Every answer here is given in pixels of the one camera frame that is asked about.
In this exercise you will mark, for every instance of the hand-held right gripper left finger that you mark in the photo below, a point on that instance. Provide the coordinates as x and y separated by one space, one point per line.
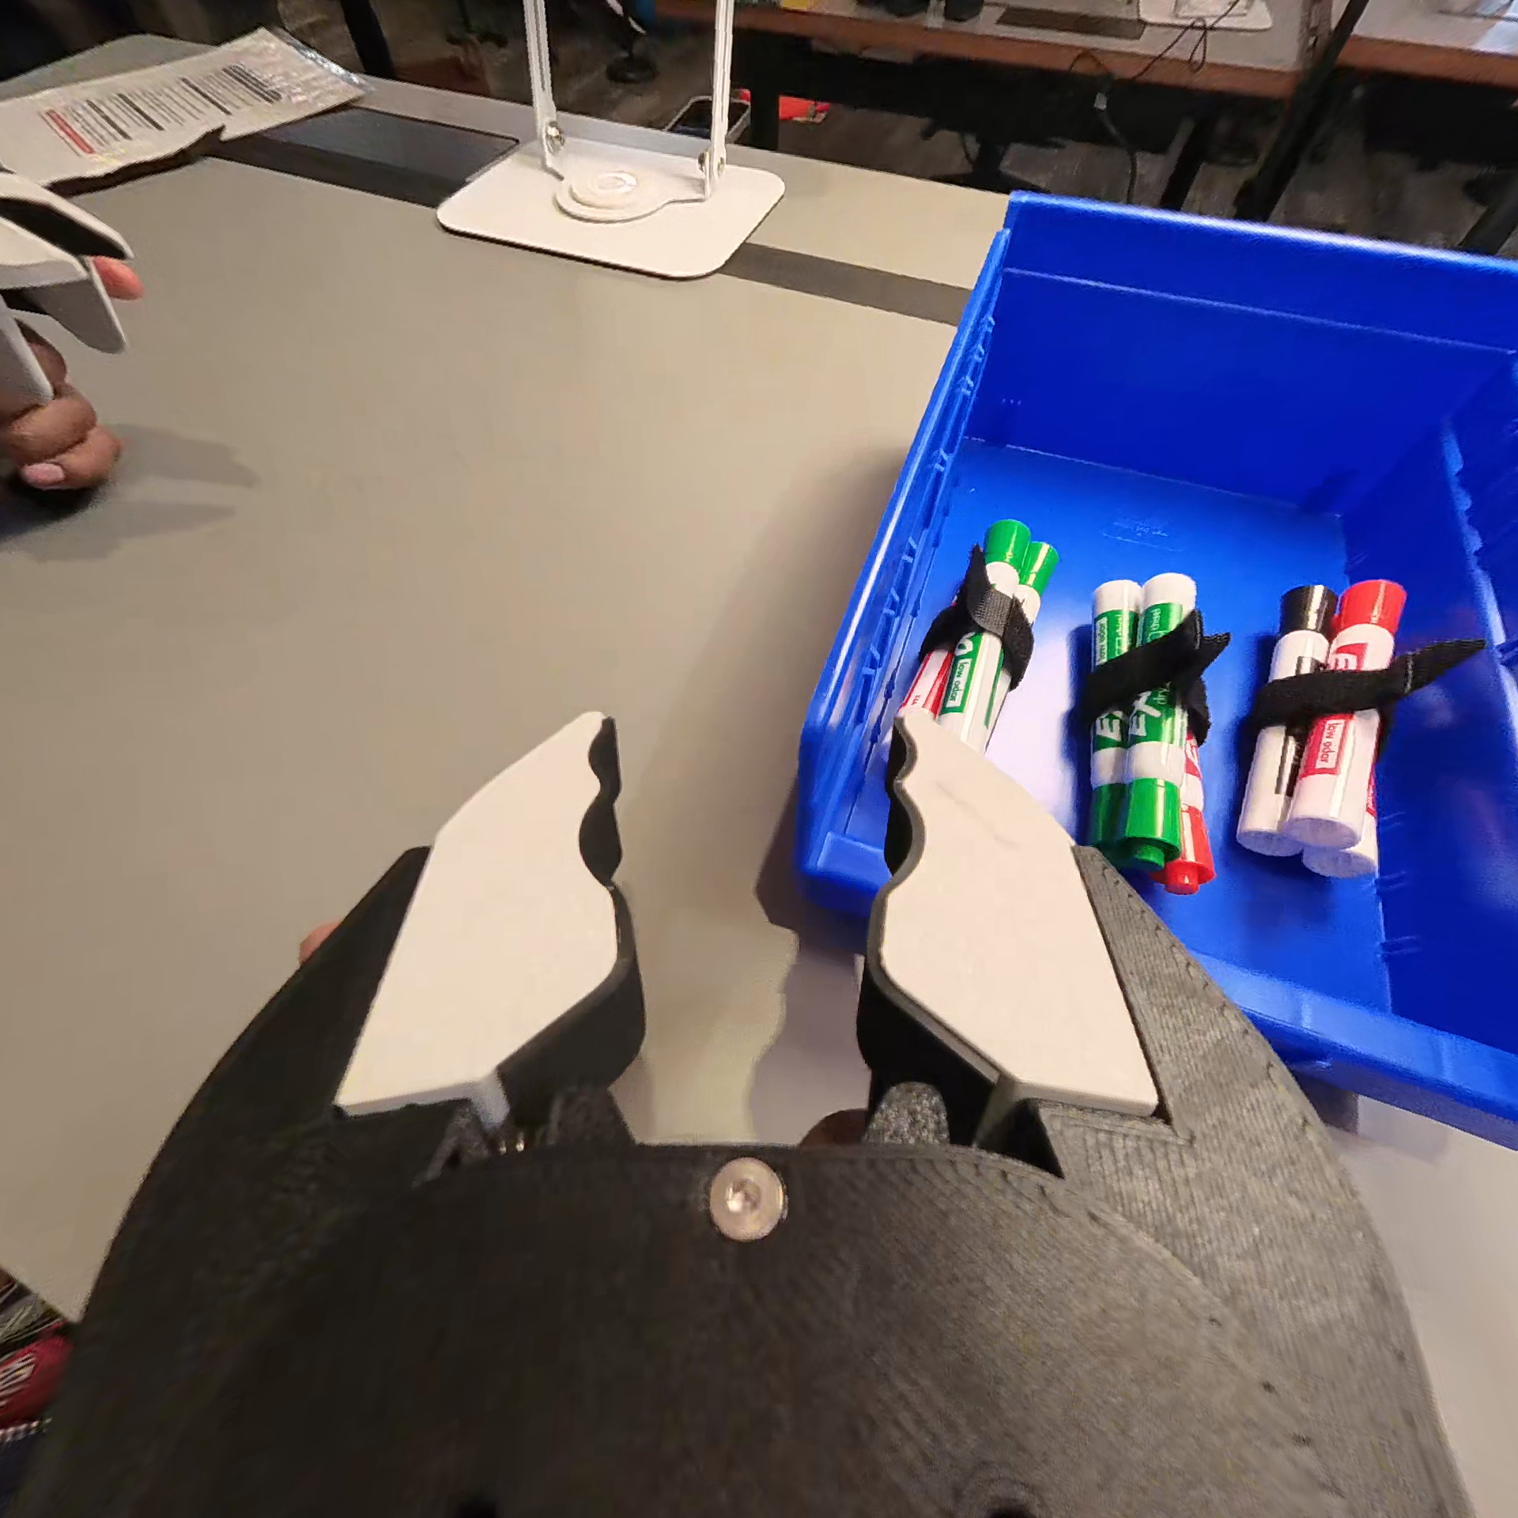
486 961

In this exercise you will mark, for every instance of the person's left hand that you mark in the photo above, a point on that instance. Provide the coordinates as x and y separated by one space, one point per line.
59 440

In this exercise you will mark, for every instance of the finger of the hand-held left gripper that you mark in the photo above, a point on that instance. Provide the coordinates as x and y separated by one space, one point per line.
59 216
73 305

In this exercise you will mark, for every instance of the printed paper sheet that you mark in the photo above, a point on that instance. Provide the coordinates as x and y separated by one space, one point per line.
166 108

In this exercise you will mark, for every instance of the white stand base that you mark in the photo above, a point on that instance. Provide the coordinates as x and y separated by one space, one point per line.
498 216

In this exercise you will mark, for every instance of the blue plastic bin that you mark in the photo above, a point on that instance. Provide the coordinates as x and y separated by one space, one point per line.
1140 381

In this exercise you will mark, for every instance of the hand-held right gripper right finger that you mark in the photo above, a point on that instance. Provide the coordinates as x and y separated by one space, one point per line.
1021 961

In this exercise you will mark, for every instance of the white stand pole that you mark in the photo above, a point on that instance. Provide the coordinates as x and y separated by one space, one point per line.
724 85
541 73

